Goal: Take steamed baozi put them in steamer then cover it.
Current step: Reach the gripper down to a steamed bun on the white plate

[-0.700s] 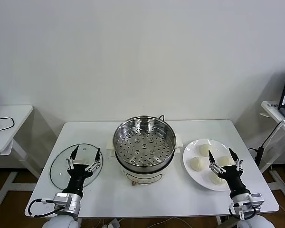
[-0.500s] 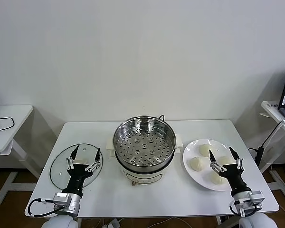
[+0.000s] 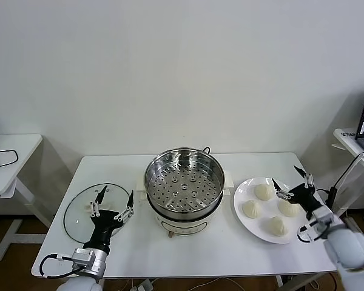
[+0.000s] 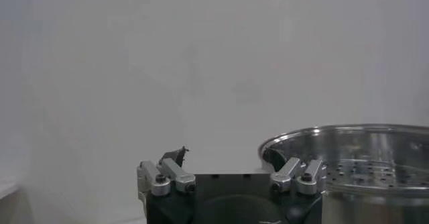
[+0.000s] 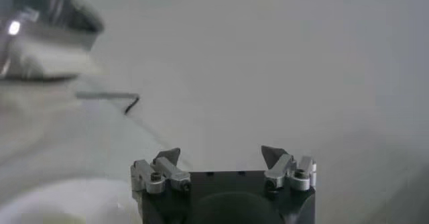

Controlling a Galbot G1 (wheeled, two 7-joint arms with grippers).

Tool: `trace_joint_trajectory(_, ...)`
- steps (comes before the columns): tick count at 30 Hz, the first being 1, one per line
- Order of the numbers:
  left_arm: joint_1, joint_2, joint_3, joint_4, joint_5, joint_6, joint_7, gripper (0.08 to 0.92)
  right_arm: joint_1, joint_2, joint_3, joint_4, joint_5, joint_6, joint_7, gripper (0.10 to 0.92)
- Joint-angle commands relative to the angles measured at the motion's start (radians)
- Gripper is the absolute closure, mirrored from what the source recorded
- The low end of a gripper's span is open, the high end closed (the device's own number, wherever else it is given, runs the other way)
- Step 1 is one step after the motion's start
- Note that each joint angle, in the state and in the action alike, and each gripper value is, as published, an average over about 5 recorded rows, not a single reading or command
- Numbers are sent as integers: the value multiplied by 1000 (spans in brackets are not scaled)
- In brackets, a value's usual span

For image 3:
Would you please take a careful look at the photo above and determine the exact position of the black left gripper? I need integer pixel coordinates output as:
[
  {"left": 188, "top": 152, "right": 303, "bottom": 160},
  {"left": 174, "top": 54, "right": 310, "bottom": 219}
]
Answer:
[{"left": 84, "top": 185, "right": 137, "bottom": 249}]

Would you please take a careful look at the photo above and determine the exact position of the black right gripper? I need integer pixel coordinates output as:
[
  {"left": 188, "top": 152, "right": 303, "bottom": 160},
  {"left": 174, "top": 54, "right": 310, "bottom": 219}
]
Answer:
[{"left": 271, "top": 165, "right": 322, "bottom": 219}]

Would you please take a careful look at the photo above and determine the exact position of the white steamed baozi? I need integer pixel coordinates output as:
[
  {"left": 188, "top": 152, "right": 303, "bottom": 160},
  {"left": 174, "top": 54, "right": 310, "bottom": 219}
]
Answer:
[
  {"left": 241, "top": 199, "right": 263, "bottom": 219},
  {"left": 262, "top": 215, "right": 289, "bottom": 237},
  {"left": 254, "top": 184, "right": 274, "bottom": 201},
  {"left": 277, "top": 198, "right": 300, "bottom": 218}
]

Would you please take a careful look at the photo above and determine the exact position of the round glass pot lid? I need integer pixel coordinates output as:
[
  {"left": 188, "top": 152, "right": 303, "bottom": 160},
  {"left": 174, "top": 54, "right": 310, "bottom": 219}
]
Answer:
[{"left": 63, "top": 182, "right": 132, "bottom": 244}]

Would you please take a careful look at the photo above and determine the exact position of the perforated steel steamer basket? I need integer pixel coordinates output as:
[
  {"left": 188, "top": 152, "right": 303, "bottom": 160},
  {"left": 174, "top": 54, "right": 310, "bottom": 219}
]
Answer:
[{"left": 144, "top": 147, "right": 226, "bottom": 221}]

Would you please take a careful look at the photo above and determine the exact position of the steel steamer pot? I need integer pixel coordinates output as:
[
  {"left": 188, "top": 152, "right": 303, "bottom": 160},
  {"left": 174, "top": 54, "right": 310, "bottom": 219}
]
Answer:
[{"left": 135, "top": 170, "right": 235, "bottom": 239}]

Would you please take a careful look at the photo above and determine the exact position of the round white plate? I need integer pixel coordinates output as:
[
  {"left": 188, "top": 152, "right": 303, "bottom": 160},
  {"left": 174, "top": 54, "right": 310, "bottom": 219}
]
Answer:
[{"left": 233, "top": 176, "right": 307, "bottom": 245}]

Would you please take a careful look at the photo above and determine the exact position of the white desk with laptop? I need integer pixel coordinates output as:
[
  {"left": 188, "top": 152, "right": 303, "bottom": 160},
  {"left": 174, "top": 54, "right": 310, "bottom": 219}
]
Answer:
[{"left": 333, "top": 129, "right": 364, "bottom": 258}]

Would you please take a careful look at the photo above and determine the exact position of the white power strip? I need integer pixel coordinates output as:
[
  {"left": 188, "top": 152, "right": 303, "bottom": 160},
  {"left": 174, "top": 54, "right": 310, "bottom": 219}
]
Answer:
[{"left": 130, "top": 278, "right": 155, "bottom": 291}]

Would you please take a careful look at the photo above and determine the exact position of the white side table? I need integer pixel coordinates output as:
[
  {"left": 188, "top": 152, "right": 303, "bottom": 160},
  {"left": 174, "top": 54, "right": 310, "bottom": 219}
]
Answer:
[{"left": 0, "top": 133, "right": 54, "bottom": 263}]

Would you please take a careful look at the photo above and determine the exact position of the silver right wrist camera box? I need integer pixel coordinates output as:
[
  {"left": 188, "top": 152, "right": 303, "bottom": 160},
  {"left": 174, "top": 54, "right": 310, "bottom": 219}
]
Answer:
[{"left": 311, "top": 206, "right": 336, "bottom": 227}]

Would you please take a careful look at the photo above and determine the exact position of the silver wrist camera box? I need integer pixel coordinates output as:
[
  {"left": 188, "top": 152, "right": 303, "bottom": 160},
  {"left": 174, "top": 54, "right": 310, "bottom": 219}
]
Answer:
[
  {"left": 311, "top": 206, "right": 336, "bottom": 227},
  {"left": 71, "top": 247, "right": 95, "bottom": 270}
]

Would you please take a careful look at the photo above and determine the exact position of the laptop charging cable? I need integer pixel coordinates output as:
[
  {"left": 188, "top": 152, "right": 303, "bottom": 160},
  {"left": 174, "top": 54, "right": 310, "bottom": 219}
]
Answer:
[{"left": 333, "top": 153, "right": 364, "bottom": 190}]

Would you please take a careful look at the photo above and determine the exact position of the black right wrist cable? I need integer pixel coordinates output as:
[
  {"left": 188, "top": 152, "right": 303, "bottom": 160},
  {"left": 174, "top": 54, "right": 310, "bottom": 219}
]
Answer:
[{"left": 296, "top": 221, "right": 325, "bottom": 243}]

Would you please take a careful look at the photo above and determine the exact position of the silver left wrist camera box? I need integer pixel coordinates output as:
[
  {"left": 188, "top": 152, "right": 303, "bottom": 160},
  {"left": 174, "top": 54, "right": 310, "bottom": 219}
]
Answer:
[{"left": 71, "top": 247, "right": 95, "bottom": 270}]

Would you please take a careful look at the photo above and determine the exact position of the black cable loop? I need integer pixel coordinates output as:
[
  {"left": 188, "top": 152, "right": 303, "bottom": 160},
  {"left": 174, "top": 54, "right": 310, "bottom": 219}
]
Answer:
[{"left": 0, "top": 149, "right": 19, "bottom": 167}]

